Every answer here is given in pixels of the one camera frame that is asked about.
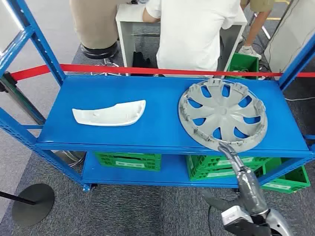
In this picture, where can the black round stool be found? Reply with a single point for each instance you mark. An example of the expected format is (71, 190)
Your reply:
(98, 52)

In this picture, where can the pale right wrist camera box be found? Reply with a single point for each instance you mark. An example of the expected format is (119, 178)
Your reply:
(233, 219)

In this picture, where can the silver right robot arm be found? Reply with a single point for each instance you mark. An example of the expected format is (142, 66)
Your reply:
(278, 224)

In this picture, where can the black stanchion with round base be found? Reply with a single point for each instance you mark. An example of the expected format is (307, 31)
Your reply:
(34, 205)

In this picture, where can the green plastic crate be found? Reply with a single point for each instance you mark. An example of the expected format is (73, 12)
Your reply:
(211, 171)
(242, 62)
(128, 161)
(295, 180)

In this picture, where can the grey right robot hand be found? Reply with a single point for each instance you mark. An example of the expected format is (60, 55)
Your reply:
(251, 192)

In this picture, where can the black bag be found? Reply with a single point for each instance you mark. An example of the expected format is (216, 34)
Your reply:
(140, 62)

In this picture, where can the black belt stanchion post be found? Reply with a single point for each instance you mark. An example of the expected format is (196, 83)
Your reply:
(22, 99)

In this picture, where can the white board panel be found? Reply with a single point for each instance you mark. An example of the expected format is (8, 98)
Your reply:
(288, 39)

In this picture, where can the white plastic trim part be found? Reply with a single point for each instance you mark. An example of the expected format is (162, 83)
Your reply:
(110, 115)

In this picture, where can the red barrier belt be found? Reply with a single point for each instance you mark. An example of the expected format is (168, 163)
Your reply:
(98, 68)

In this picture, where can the blue metal shelf rack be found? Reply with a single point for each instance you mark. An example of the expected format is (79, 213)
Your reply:
(147, 91)

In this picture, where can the person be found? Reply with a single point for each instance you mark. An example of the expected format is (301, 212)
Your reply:
(96, 22)
(192, 35)
(255, 29)

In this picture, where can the white desk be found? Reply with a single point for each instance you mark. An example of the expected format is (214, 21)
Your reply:
(128, 35)

